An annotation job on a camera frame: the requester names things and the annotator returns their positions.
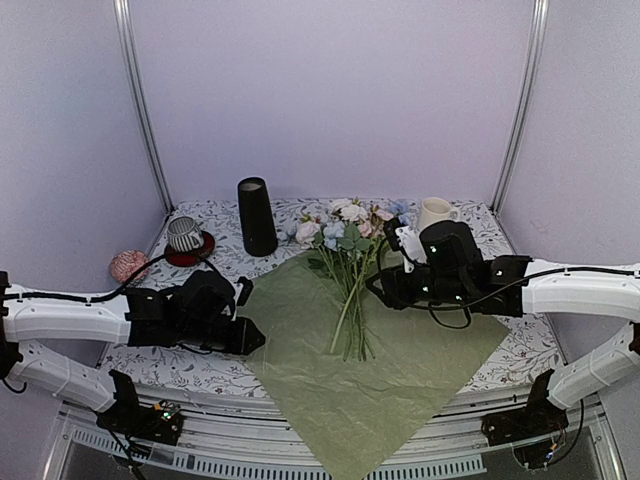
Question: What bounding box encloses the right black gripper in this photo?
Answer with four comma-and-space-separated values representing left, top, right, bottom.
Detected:
365, 263, 470, 310

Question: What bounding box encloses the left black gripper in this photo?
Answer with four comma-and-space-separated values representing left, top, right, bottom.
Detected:
178, 316, 266, 356

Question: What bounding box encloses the peach paper flower bouquet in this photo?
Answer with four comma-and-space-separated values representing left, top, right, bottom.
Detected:
276, 198, 410, 361

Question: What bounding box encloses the green and peach wrapping paper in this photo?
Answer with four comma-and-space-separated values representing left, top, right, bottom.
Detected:
242, 254, 508, 479

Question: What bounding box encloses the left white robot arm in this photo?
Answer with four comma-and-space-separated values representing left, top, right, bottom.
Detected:
1, 270, 265, 434

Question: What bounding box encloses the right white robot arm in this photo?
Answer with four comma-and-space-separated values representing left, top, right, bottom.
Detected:
369, 219, 639, 436

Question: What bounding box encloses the black cylindrical vase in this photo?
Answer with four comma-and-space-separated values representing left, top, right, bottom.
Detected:
237, 177, 278, 257

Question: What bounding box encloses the red round coaster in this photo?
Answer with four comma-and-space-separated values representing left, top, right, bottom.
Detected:
164, 232, 215, 268

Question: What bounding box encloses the striped black white cup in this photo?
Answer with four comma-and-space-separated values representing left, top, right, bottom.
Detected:
167, 216, 204, 252

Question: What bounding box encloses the floral patterned tablecloth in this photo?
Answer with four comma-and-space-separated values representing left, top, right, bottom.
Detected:
101, 199, 562, 398

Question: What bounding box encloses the pink patterned ball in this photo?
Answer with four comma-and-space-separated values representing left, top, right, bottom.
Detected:
109, 250, 149, 284

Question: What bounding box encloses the cream ceramic mug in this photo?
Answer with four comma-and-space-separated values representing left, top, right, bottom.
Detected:
417, 197, 461, 232

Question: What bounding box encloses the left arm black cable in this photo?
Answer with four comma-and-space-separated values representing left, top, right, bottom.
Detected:
0, 253, 226, 306

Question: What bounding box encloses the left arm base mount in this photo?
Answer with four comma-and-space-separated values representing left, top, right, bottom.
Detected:
96, 370, 184, 446

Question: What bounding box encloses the aluminium front rail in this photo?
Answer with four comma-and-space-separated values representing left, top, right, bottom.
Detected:
42, 387, 632, 479

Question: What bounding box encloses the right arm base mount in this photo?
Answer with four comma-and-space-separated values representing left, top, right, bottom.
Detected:
481, 369, 569, 470

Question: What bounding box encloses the left aluminium frame post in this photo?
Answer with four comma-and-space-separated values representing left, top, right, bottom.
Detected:
113, 0, 174, 214

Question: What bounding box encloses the aluminium frame post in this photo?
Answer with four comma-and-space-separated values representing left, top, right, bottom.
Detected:
113, 0, 174, 214
490, 0, 550, 217

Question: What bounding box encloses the right aluminium frame post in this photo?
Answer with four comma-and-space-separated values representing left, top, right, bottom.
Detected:
490, 0, 550, 217

